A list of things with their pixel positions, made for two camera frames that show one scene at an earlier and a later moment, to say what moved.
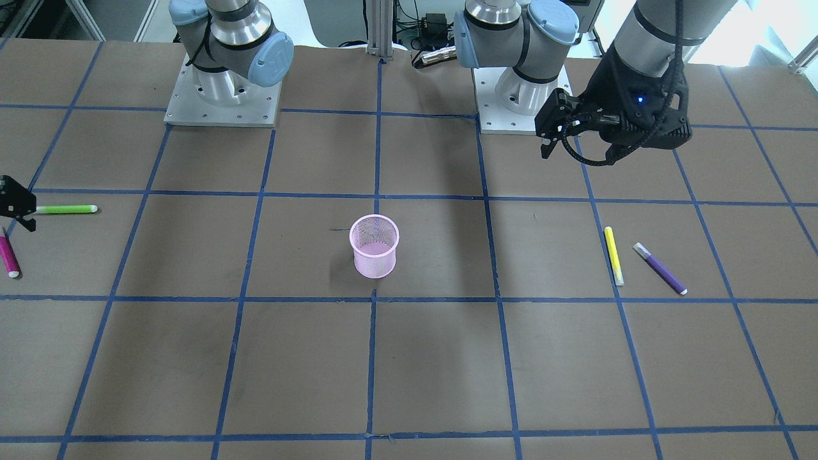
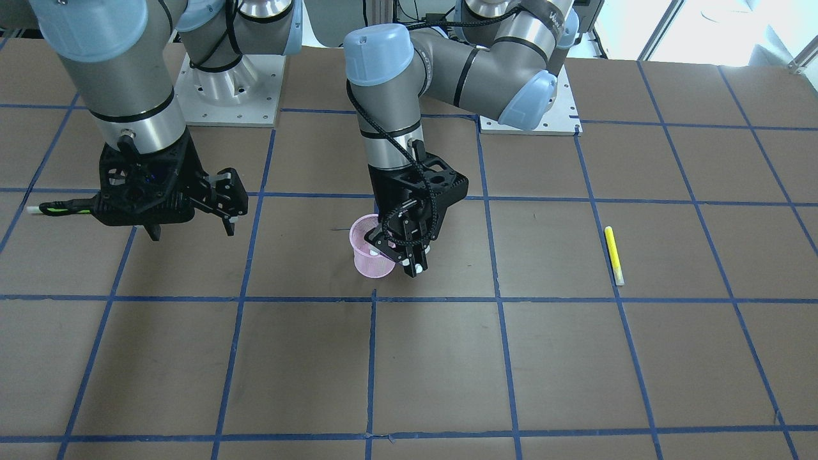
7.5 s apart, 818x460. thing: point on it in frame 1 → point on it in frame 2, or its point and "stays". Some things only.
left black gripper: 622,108 → 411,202
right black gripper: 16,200 → 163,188
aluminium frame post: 379,39 stays
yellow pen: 614,259 stays
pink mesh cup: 374,238 stays
